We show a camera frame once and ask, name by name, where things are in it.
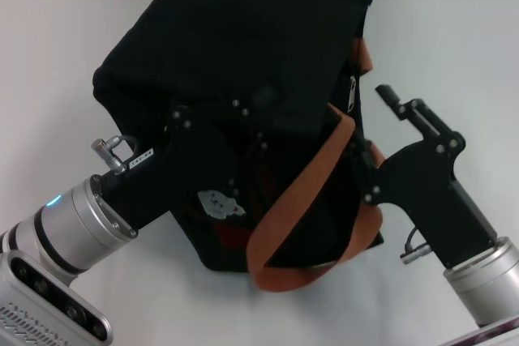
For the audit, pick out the silver zipper pull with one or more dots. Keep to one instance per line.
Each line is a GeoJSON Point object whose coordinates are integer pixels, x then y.
{"type": "Point", "coordinates": [352, 95]}

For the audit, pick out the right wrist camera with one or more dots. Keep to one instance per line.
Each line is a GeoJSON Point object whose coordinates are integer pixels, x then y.
{"type": "Point", "coordinates": [503, 333]}

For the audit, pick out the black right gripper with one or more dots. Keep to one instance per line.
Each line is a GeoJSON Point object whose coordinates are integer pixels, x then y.
{"type": "Point", "coordinates": [421, 192]}

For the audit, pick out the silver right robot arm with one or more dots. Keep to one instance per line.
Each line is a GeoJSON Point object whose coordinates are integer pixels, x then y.
{"type": "Point", "coordinates": [486, 277]}

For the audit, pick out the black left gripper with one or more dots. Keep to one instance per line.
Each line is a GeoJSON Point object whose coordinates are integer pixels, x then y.
{"type": "Point", "coordinates": [170, 172]}

